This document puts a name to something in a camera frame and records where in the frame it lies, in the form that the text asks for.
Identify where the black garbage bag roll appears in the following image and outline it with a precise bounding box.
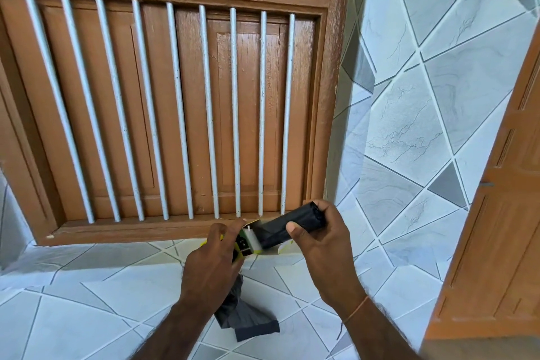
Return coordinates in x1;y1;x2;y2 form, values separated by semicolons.
253;201;327;251

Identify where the person's left hand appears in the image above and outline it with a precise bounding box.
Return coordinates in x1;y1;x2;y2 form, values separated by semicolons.
179;219;248;311

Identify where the orange thread bracelet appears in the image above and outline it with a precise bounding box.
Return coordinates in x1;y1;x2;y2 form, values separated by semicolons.
336;296;370;341

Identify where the row of white window bars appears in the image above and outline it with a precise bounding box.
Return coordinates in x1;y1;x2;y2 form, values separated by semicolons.
12;0;300;224

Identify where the yellow and white paper wrapper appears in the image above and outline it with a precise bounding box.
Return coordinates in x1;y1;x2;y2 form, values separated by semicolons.
198;220;304;264

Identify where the person's right forearm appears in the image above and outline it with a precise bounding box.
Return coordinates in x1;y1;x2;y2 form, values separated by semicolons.
337;294;424;360

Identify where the person's right hand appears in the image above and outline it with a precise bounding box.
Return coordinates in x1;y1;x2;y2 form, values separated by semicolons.
285;199;368;310

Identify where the brown wooden window shutter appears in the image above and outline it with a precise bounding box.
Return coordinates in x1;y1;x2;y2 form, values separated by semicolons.
175;10;318;217
36;3;174;219

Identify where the brown wooden door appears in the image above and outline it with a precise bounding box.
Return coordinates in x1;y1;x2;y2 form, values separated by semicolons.
424;24;540;341

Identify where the person's left forearm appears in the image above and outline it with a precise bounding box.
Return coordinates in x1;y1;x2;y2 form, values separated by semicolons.
130;300;217;360

